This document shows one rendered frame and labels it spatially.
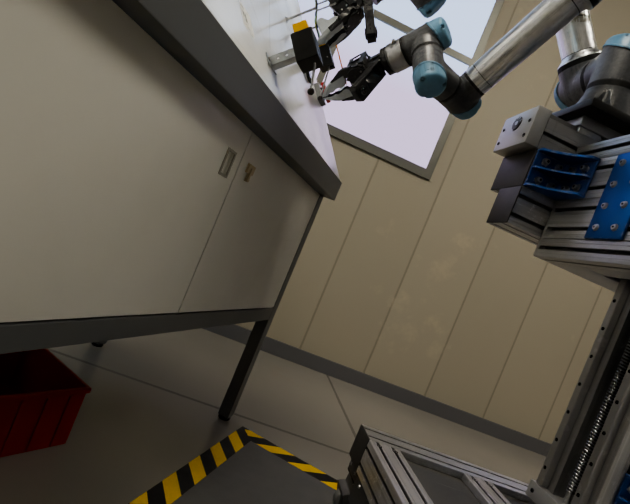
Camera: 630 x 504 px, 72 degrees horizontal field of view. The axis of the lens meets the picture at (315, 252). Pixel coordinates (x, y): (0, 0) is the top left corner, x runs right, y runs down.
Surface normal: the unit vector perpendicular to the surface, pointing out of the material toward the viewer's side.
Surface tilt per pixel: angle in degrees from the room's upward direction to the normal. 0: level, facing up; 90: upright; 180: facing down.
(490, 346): 90
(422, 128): 90
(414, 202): 90
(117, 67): 90
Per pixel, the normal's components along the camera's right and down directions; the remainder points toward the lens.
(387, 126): 0.13, 0.06
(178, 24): 0.89, 0.37
